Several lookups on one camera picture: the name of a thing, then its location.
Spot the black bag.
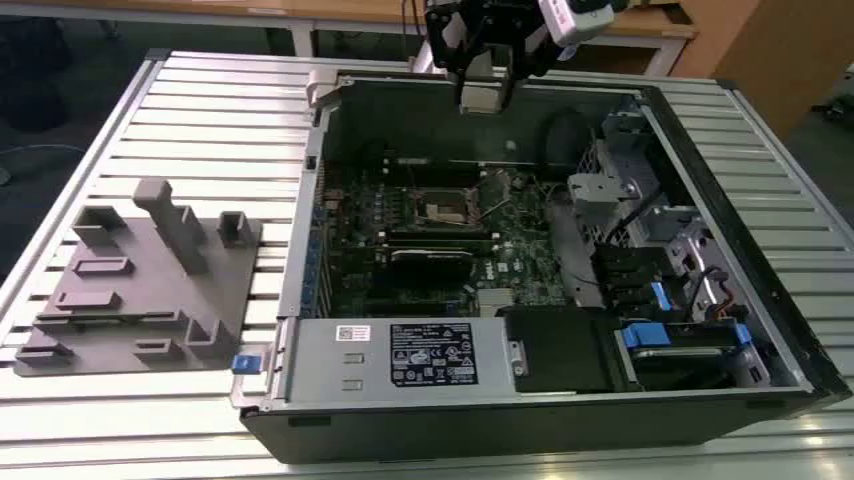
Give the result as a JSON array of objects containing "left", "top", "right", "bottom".
[{"left": 0, "top": 14, "right": 77, "bottom": 134}]

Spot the grey case handle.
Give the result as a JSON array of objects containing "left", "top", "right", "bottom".
[{"left": 305, "top": 68, "right": 357, "bottom": 110}]

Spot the metal CPU socket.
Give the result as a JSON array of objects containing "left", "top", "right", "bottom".
[{"left": 414, "top": 188, "right": 493, "bottom": 230}]

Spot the silver perforated drive cage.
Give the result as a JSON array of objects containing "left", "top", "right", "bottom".
[{"left": 572, "top": 97, "right": 713, "bottom": 251}]

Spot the black plastic bay bracket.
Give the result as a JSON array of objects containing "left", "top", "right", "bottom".
[{"left": 592, "top": 243, "right": 672, "bottom": 310}]

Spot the black plastic fan shroud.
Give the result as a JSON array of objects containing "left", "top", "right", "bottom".
[{"left": 501, "top": 305, "right": 646, "bottom": 397}]

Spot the black graphics card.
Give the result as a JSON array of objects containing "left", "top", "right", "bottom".
[{"left": 389, "top": 248, "right": 477, "bottom": 292}]

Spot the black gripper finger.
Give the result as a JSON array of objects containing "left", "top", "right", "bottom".
[
  {"left": 497, "top": 45, "right": 530, "bottom": 110},
  {"left": 456, "top": 45, "right": 497, "bottom": 110}
]

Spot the grey metal bracket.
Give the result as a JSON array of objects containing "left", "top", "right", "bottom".
[{"left": 566, "top": 172, "right": 637, "bottom": 207}]

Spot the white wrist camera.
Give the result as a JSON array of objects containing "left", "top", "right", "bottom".
[{"left": 536, "top": 0, "right": 617, "bottom": 47}]

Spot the hard disk in blue carrier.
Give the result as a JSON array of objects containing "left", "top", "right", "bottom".
[{"left": 618, "top": 322, "right": 753, "bottom": 394}]

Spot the wooden desk white frame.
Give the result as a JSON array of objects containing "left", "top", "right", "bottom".
[{"left": 0, "top": 0, "right": 701, "bottom": 77}]

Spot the coloured wire bundle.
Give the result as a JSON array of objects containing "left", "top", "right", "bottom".
[{"left": 704, "top": 294, "right": 744, "bottom": 322}]

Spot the grey power supply unit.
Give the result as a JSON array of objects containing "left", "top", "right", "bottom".
[{"left": 285, "top": 317, "right": 518, "bottom": 403}]

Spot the silver square CPU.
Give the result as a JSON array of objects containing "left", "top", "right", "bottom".
[{"left": 461, "top": 79, "right": 506, "bottom": 117}]

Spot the grey plastic parts rack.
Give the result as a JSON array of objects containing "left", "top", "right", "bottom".
[{"left": 11, "top": 178, "right": 267, "bottom": 380}]

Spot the grey metal support bar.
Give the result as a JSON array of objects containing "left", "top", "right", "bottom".
[{"left": 545, "top": 197, "right": 606, "bottom": 307}]

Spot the wooden cabinet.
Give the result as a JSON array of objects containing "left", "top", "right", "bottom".
[{"left": 697, "top": 0, "right": 854, "bottom": 140}]

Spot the black open PC case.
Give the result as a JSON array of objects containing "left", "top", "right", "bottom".
[{"left": 229, "top": 67, "right": 854, "bottom": 465}]

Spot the metal socket cover frame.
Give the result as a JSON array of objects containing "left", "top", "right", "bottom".
[{"left": 472, "top": 171, "right": 514, "bottom": 224}]

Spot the green motherboard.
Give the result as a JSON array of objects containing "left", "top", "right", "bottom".
[{"left": 318, "top": 158, "right": 584, "bottom": 319}]

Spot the thin hanging cable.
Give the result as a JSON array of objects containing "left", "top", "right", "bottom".
[{"left": 398, "top": 0, "right": 429, "bottom": 51}]

